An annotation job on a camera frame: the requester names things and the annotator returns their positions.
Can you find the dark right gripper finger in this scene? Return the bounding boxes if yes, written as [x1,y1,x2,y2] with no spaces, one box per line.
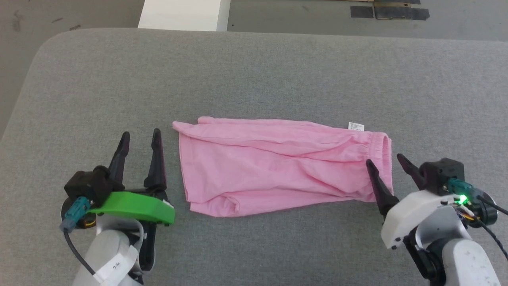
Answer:
[396,153,428,191]
[365,158,400,217]

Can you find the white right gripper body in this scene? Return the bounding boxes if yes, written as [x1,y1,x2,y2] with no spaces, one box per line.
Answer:
[381,190,464,250]

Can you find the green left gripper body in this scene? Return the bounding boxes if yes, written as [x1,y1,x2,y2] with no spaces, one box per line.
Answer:
[87,191,176,226]

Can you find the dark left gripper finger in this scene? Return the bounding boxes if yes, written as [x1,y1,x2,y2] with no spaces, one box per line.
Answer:
[143,128,169,199]
[108,131,131,187]

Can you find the pink cloth shorts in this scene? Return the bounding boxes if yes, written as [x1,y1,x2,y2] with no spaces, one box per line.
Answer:
[172,116,394,218]

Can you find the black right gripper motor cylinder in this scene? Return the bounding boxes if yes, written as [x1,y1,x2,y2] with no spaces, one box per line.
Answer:
[466,194,499,229]

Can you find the white rectangular box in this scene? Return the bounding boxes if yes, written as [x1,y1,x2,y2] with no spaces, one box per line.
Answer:
[137,0,232,33]

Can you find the large black floor tape patch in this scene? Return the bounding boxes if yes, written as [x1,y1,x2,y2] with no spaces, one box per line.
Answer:
[373,6,431,21]

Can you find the right teal plug black cable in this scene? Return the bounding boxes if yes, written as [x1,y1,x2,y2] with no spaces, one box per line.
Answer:
[447,178,508,259]

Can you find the teal plug black cable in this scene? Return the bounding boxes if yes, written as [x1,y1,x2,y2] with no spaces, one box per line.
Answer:
[59,196,98,277]
[447,178,508,259]

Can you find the left teal plug black cable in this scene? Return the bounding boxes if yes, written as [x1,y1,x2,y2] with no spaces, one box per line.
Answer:
[59,196,98,277]

